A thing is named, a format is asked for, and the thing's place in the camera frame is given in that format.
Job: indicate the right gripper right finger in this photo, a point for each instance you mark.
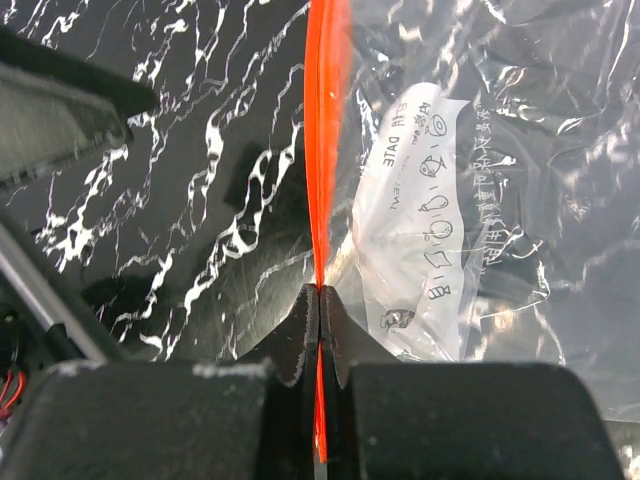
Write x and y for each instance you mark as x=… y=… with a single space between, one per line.
x=359 y=394

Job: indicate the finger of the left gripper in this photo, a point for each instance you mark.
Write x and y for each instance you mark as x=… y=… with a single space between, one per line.
x=57 y=110

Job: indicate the clear bag orange zipper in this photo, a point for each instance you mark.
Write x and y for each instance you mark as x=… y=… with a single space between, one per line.
x=473 y=181

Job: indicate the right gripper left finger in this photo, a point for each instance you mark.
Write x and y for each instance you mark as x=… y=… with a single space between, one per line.
x=287 y=444

